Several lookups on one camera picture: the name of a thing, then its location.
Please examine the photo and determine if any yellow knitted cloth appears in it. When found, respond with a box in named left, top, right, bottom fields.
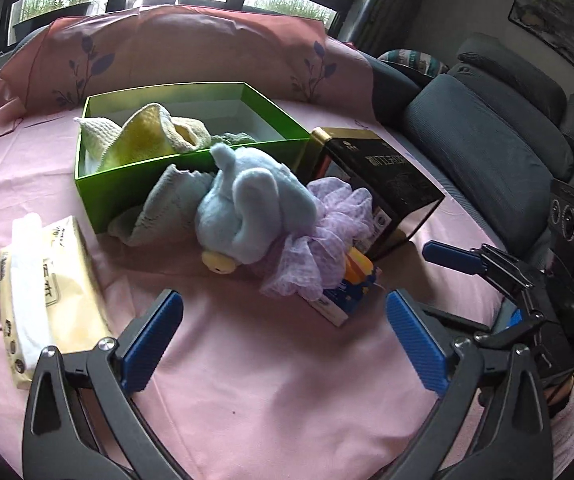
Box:
left=102, top=102, right=213, bottom=168

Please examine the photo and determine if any yellow tissue pack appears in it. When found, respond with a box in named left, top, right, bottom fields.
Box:
left=0, top=214, right=112, bottom=390

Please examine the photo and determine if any grey sofa headrest cushion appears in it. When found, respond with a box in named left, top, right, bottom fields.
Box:
left=454, top=32, right=568, bottom=121

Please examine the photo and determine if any purple mesh bath pouf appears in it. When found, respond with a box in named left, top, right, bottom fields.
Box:
left=259, top=177, right=375, bottom=301

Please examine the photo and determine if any striped pillow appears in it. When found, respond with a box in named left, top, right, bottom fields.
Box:
left=378, top=49, right=449, bottom=86

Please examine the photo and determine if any small printed carton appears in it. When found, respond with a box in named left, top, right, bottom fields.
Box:
left=312, top=247, right=383, bottom=328

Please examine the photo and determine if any grey curtain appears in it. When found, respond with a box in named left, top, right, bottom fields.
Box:
left=337, top=0, right=440, bottom=56

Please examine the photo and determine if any dark green cloth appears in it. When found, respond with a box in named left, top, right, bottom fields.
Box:
left=211, top=131, right=259, bottom=147

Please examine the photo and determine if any blue plush elephant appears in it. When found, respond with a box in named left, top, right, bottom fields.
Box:
left=195, top=143, right=323, bottom=275

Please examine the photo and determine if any grey-green knitted towel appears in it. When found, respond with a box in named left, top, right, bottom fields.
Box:
left=108, top=164, right=218, bottom=247

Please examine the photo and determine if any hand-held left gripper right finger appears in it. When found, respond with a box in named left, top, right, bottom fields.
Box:
left=384, top=289, right=555, bottom=480

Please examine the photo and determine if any pink leaf-print pillow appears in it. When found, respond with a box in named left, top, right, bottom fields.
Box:
left=0, top=4, right=383, bottom=150

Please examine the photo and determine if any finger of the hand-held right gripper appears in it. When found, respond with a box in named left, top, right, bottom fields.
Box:
left=423, top=241, right=548, bottom=313
left=419, top=305, right=543, bottom=363

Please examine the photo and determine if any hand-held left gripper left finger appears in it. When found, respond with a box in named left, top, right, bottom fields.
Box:
left=22, top=289, right=203, bottom=480

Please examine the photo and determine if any long grass planter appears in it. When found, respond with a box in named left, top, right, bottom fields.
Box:
left=248, top=0, right=339, bottom=27
left=12, top=0, right=96, bottom=41

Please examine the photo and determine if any black tin box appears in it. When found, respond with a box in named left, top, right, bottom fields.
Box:
left=297, top=127, right=446, bottom=261

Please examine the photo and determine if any green cardboard box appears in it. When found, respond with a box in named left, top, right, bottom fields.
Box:
left=73, top=81, right=313, bottom=236

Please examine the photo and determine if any pink bedsheet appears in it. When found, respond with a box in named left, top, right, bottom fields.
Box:
left=0, top=95, right=523, bottom=480

